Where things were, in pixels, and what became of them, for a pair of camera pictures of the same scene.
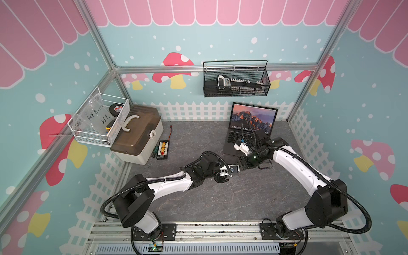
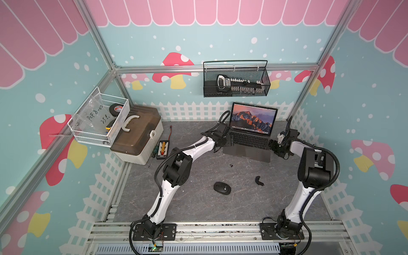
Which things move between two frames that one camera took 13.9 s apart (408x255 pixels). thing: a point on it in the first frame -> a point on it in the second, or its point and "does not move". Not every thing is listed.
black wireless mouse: [220, 179] -> [222, 187]
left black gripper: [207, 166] -> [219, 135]
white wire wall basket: [100, 119] does not move
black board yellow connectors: [163, 150] does not move
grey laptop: [246, 119] does not move
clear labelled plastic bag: [92, 117] does not move
